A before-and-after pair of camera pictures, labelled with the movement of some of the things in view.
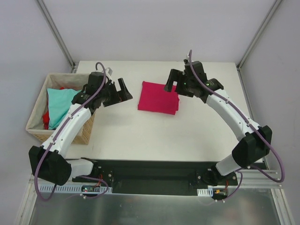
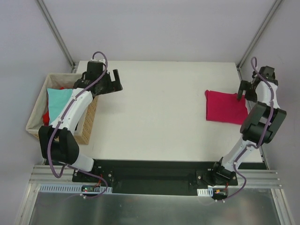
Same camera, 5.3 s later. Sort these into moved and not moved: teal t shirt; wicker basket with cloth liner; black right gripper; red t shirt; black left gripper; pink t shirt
Moved: pink t shirt; black right gripper; black left gripper
Not moved: red t shirt; teal t shirt; wicker basket with cloth liner
